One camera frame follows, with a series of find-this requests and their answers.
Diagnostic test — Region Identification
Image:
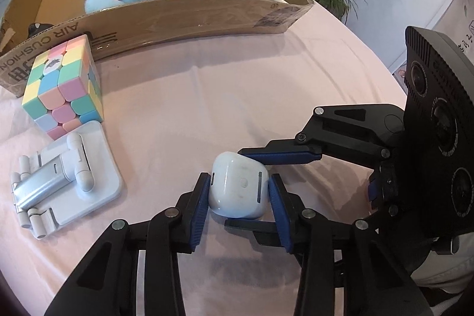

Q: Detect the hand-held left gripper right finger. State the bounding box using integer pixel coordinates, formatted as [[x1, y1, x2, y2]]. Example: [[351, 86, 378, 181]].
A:
[[268, 173, 434, 316]]

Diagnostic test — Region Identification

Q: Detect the white earbuds case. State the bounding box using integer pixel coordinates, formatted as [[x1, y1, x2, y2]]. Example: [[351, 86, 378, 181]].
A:
[[208, 151, 270, 219]]

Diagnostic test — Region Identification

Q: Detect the white wall poster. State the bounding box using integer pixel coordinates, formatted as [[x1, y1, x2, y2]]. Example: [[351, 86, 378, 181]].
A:
[[389, 0, 474, 80]]

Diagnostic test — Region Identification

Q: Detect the white folding phone stand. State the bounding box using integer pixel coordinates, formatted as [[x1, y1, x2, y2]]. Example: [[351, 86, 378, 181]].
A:
[[10, 121, 124, 240]]

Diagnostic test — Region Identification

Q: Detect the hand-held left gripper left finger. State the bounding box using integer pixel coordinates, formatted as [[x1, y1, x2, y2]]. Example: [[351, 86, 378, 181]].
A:
[[44, 172, 211, 316]]

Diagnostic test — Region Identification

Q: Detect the person's white clothing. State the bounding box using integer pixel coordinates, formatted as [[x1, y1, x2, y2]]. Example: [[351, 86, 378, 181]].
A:
[[411, 246, 474, 294]]

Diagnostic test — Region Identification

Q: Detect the cardboard box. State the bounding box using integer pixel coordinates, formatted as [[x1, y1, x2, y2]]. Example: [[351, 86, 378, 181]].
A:
[[0, 0, 315, 100]]

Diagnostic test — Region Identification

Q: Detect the pastel puzzle cube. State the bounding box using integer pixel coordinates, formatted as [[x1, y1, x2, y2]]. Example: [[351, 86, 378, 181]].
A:
[[21, 35, 105, 142]]

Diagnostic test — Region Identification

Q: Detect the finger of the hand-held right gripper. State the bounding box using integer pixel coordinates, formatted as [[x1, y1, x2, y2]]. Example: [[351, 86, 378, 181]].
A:
[[224, 218, 289, 246], [237, 103, 407, 169]]

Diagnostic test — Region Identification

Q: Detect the pink tablecloth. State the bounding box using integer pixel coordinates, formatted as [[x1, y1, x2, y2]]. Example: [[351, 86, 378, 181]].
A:
[[0, 1, 474, 316]]

